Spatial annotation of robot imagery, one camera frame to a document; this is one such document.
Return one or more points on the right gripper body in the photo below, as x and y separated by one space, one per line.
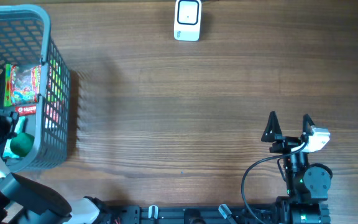
285 144

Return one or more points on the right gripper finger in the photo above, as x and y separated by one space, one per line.
308 125
272 132

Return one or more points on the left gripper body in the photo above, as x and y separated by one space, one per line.
0 124

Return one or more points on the teal tissue packet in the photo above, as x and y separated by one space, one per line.
7 153

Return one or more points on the green lid jar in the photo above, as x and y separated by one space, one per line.
22 144

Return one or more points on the red stick packet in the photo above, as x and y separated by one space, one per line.
25 110

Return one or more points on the Haribo gummy candy bag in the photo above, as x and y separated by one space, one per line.
22 84

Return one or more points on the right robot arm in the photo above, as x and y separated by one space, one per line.
307 184

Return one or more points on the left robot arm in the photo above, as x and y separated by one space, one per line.
41 204

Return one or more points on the white barcode scanner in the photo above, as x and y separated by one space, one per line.
187 21

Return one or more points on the grey plastic shopping basket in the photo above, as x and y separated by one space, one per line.
25 39

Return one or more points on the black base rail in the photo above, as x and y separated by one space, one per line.
197 214

